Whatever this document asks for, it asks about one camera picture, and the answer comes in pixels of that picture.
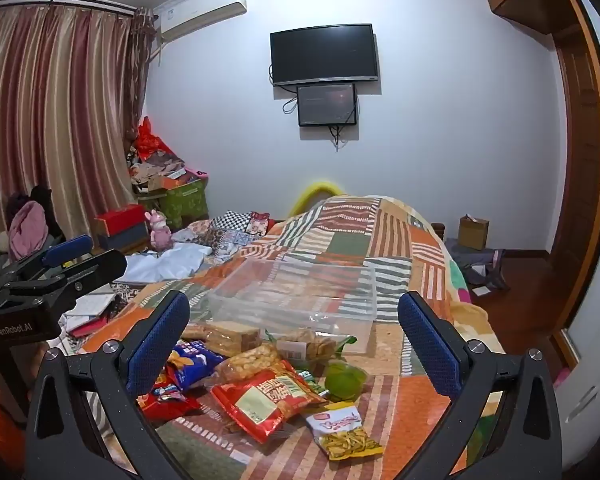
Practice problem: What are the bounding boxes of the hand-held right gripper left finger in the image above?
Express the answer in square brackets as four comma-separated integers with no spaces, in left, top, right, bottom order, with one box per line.
[25,290,191,480]

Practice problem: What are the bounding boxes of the small black wall monitor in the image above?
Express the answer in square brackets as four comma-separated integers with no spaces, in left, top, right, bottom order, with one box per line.
[296,83,358,127]

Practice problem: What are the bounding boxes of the orange rice crust packet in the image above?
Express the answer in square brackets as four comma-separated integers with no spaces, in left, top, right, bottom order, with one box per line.
[272,329,338,368]

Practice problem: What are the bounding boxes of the yellow hoop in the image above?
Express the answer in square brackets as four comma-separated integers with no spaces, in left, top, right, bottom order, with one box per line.
[287,182,347,218]

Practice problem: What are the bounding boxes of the clear plastic container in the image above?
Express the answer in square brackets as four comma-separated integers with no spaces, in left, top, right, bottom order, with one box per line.
[207,257,378,346]

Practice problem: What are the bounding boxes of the large red snack packet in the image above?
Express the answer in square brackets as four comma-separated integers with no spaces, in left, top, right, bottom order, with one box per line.
[210,367,328,443]

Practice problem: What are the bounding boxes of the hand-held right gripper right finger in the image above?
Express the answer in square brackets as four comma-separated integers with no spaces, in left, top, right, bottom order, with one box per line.
[397,290,563,480]

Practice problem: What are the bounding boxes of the red box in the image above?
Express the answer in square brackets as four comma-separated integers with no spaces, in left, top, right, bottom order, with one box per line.
[94,205,149,237]

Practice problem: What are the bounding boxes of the white air conditioner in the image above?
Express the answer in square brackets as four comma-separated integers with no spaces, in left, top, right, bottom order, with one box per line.
[152,0,248,44]

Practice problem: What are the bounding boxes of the pink cloth bag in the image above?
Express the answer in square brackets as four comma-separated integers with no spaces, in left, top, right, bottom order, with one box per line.
[7,200,49,262]

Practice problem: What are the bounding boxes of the clear bag of orange crisps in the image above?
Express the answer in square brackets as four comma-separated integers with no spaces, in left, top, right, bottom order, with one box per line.
[212,342,288,383]

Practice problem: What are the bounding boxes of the red plastic bag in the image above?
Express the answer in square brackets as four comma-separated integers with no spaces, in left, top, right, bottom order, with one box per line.
[134,116,175,160]

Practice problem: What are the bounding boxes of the pink plush toy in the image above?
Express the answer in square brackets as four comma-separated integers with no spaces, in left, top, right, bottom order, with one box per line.
[145,209,174,252]

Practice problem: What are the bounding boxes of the large black wall television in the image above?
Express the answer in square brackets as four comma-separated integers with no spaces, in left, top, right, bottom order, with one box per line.
[270,23,380,88]

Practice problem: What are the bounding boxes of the red cartoon noodle snack packet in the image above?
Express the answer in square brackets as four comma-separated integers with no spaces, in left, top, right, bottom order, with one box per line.
[137,377,203,423]

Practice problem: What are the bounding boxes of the yellow fries snack packet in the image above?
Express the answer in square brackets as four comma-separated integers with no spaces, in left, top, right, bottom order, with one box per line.
[305,401,385,462]

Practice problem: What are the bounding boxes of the green snack packet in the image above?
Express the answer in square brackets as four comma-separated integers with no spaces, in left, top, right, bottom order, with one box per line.
[322,360,371,403]

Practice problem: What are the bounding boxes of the striped curtain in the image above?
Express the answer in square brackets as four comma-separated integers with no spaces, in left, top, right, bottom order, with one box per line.
[0,2,157,261]

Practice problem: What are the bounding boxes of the dark clothes pile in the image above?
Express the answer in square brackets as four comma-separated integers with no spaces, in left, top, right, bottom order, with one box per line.
[447,246,512,292]

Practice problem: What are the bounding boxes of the white cloth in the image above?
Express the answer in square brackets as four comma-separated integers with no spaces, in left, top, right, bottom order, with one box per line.
[114,242,213,285]

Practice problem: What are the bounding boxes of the cardboard box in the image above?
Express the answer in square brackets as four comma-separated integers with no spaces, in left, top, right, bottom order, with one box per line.
[458,216,490,251]

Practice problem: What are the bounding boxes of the striped patchwork quilt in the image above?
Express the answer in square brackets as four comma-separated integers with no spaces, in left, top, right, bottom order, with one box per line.
[77,195,506,480]

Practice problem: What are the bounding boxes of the cracker packet with orange ends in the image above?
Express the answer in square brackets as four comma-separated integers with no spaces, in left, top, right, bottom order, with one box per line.
[180,320,263,358]

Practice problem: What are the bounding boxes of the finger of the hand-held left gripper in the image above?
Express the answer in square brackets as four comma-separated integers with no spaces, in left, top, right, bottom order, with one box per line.
[9,249,128,312]
[0,234,95,291]

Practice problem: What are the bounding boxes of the wooden door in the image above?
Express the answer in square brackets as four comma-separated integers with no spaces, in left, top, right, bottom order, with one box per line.
[549,0,600,366]

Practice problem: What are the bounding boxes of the pile of books and papers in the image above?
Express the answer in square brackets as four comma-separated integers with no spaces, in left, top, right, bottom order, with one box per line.
[60,291,119,340]

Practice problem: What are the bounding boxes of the blue snack packet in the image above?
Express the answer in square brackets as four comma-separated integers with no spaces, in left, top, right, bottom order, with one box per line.
[165,340,226,391]

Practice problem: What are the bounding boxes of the green storage box with clutter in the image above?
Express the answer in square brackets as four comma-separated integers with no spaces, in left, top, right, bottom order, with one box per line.
[126,145,201,195]

